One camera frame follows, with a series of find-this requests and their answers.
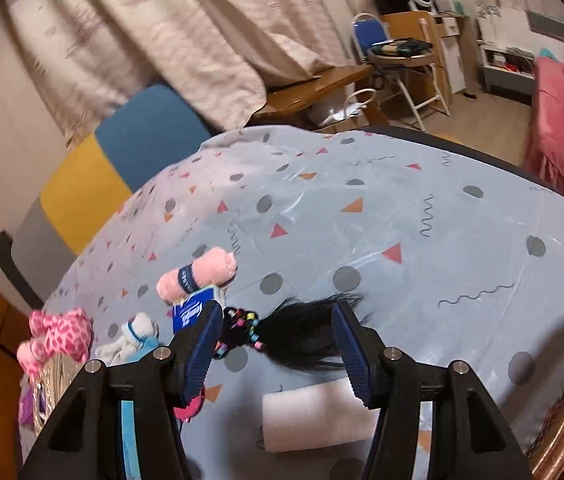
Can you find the patterned grey tablecloth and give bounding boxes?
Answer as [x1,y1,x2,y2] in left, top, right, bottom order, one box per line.
[18,124,564,480]

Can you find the wooden desk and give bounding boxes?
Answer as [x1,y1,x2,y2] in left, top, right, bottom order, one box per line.
[381,11,467,106]

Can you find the white knitted sock blue band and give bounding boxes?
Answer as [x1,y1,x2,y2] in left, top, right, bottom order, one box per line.
[94,312,159,366]

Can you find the blue plush toy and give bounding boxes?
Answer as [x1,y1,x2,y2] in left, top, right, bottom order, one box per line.
[120,335,206,480]

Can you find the grey yellow blue chair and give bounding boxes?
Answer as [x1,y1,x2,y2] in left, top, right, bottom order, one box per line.
[0,84,216,310]

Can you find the beige patterned curtain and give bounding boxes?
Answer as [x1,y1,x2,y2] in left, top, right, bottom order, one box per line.
[2,0,347,148]

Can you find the white paper roll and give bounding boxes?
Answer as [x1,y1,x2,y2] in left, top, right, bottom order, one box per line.
[262,378,379,453]

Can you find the blue folding chair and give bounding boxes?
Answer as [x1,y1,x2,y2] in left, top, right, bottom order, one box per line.
[351,13,451,131]

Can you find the white shelf unit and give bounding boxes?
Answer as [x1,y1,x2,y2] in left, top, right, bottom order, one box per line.
[478,41,536,96]

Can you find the pink spotted plush toy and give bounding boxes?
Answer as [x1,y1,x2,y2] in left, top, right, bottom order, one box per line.
[16,308,93,382]

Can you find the pink dishcloth blue band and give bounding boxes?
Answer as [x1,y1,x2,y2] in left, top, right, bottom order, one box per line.
[156,247,237,304]

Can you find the wooden side table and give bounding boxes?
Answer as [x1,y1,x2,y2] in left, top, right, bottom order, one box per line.
[248,65,389,132]

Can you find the gold ornate tissue box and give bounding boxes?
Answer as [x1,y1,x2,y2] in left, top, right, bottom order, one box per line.
[32,354,84,436]

